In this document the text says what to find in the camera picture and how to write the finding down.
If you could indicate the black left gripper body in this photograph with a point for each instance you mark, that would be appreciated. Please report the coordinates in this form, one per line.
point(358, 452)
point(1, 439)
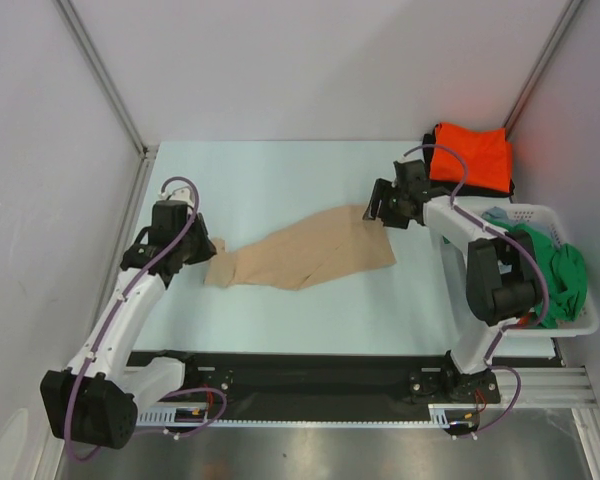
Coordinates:
point(184, 242)

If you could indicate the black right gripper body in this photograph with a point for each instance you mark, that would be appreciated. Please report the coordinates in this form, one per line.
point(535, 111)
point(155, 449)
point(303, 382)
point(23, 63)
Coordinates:
point(383, 201)

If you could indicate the beige t shirt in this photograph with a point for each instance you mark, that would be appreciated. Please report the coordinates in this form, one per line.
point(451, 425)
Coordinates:
point(320, 248)

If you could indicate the white plastic laundry basket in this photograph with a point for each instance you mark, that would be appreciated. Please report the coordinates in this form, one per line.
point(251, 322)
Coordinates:
point(571, 312)

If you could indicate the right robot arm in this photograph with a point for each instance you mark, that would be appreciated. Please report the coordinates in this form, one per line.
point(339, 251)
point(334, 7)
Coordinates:
point(466, 367)

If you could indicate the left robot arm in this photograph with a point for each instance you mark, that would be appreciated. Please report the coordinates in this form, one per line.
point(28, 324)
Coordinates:
point(91, 400)

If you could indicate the folded black t shirt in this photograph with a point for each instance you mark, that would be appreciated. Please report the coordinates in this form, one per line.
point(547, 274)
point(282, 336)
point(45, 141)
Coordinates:
point(485, 190)

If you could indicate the folded orange t shirt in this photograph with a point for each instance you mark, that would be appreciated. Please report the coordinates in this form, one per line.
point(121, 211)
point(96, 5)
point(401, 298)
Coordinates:
point(470, 155)

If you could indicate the light blue t shirt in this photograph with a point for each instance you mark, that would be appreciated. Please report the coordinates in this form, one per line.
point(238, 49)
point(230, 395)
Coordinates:
point(496, 215)

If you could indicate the green t shirt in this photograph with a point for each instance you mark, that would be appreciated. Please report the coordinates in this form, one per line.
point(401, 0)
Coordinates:
point(520, 273)

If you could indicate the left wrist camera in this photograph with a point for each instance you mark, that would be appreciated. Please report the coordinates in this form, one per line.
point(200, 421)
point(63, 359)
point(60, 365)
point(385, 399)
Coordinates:
point(183, 193)

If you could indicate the left aluminium frame post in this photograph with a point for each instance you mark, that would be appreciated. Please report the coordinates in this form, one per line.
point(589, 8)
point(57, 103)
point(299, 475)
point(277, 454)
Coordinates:
point(76, 27)

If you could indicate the aluminium frame post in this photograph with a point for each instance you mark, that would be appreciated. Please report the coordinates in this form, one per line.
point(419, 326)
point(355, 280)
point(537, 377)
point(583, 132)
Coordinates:
point(556, 38)
point(76, 27)

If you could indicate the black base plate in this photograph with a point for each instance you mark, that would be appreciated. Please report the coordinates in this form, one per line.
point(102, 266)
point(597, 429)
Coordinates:
point(333, 388)

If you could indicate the white slotted cable duct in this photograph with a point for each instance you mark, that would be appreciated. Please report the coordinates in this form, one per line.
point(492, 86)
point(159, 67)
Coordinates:
point(173, 417)

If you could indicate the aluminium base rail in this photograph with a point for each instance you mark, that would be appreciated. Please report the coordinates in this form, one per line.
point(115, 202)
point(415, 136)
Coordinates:
point(546, 388)

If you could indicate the right aluminium frame post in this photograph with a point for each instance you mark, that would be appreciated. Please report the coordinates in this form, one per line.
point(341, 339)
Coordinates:
point(556, 38)

